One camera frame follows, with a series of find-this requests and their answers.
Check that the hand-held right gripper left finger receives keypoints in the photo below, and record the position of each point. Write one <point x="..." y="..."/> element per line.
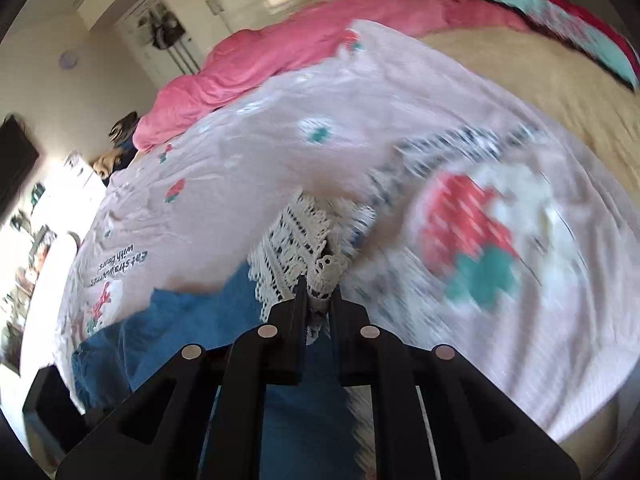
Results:
<point x="295" y="320"/>

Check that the black wall television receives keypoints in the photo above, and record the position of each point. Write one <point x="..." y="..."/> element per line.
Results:
<point x="15" y="160"/>

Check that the blue denim pants lace trim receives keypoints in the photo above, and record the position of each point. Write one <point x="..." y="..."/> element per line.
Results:
<point x="190" y="340"/>

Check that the pink strawberry printed bedsheet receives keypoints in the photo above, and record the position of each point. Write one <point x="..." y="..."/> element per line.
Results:
<point x="280" y="160"/>

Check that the tan cloth heap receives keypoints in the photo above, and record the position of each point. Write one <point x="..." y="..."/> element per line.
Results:
<point x="107" y="164"/>

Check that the dark bags on door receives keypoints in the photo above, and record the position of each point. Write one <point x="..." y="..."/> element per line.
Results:
<point x="165" y="30"/>

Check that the round wall clock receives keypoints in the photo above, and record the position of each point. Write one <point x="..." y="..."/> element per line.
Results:
<point x="68" y="59"/>

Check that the colourful patterned pillow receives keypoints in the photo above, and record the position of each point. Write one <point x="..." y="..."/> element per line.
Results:
<point x="585" y="30"/>

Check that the white dresser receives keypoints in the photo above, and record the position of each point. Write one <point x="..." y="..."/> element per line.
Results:
<point x="45" y="240"/>

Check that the pink duvet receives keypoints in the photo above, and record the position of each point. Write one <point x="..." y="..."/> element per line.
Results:
<point x="280" y="45"/>

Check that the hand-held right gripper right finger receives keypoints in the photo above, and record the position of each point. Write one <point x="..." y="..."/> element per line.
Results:
<point x="350" y="320"/>

